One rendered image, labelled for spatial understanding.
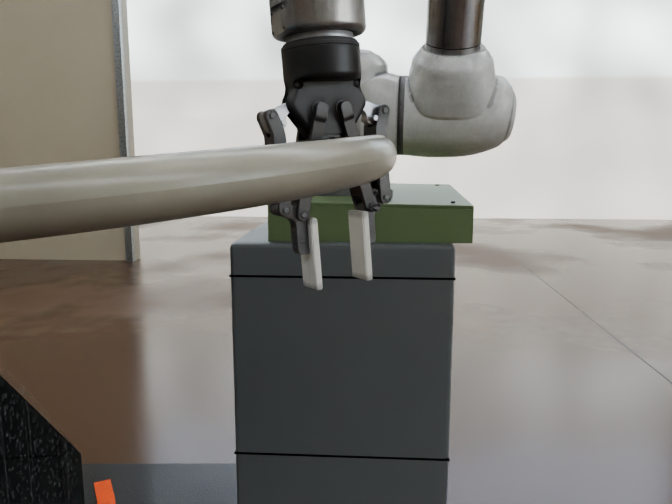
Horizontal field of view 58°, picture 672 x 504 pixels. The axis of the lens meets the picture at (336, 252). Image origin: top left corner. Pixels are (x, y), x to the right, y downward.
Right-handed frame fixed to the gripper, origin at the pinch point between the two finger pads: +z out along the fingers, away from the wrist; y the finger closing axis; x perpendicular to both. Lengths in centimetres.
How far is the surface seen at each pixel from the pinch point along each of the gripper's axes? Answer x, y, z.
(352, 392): -40, -22, 34
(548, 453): -78, -113, 91
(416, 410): -33, -32, 38
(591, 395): -103, -165, 94
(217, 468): -117, -16, 82
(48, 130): -532, -14, -44
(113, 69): -498, -68, -89
